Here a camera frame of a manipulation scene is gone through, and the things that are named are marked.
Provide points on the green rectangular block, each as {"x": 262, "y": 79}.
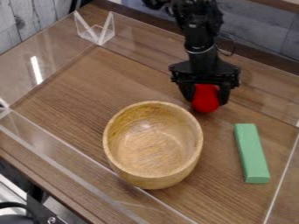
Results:
{"x": 253, "y": 158}

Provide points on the wooden bowl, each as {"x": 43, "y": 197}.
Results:
{"x": 153, "y": 142}

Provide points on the clear acrylic tray enclosure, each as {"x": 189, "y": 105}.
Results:
{"x": 63, "y": 86}

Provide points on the red felt strawberry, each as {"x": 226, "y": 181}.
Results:
{"x": 206, "y": 98}

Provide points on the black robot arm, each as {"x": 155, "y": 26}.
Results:
{"x": 200, "y": 19}

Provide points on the black metal bracket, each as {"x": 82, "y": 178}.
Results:
{"x": 43, "y": 215}

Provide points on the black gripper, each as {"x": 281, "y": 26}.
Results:
{"x": 205, "y": 68}

